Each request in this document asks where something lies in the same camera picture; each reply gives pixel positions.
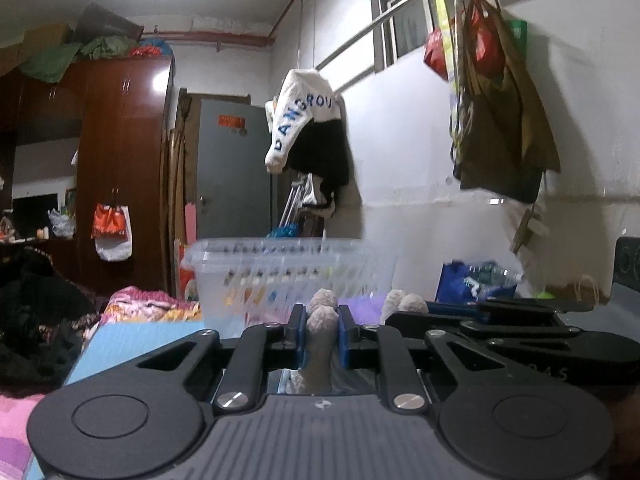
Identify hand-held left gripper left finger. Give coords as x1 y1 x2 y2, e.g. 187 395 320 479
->
67 305 307 409

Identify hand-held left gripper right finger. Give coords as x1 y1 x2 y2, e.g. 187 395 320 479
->
338 306 576 411

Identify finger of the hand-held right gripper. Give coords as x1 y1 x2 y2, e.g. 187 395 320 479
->
387 311 583 339
429 300 593 315

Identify grey fuzzy plush toy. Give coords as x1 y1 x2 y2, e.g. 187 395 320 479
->
292 287 341 394
382 289 429 323

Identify purple fuzzy cloth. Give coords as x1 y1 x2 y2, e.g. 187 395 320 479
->
339 294 392 324

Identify blue bag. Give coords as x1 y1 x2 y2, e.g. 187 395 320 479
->
436 261 522 304

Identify clear plastic basket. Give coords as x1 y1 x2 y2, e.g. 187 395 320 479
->
181 237 397 337

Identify black speaker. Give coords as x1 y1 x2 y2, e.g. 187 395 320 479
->
612 236 640 292

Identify folding drying rack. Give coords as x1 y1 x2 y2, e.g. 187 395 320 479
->
276 174 327 240

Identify floral blanket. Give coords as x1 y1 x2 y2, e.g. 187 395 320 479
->
99 286 202 324

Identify blue mat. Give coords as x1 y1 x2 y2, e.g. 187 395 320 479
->
64 321 207 387

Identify grey door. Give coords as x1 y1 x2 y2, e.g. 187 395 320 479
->
196 97 274 242

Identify brown hanging bag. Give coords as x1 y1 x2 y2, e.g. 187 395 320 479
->
452 0 562 205

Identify black hanging garment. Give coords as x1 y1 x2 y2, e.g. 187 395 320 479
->
289 119 352 211

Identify white plastic bag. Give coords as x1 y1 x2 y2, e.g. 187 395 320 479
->
95 205 134 262

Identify orange plastic bag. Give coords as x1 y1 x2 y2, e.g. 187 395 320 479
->
91 202 128 240

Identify white garment with blue letters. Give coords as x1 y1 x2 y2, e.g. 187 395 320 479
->
264 68 344 175

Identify brown wooden wardrobe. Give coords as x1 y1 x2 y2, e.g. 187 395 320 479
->
0 55 176 297

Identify dark cloth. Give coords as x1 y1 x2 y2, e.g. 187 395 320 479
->
0 246 103 387

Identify red hanging bag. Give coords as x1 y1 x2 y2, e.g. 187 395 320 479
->
423 26 457 82

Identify metal hanging rod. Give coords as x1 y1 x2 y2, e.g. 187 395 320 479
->
316 0 493 70

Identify pink blanket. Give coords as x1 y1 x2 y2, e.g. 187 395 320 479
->
0 392 47 480

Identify window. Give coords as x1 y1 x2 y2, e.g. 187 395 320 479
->
370 0 482 70

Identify dark bin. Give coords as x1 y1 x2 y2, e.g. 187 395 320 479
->
71 2 146 44

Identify green cloth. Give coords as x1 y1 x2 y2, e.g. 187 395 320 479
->
19 35 137 84

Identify cardboard box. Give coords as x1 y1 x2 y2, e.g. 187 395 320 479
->
0 22 72 77

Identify yellow hanging strap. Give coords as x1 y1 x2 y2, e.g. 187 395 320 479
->
433 0 465 162

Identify red wall pipe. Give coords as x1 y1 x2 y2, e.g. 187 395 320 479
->
169 0 327 52

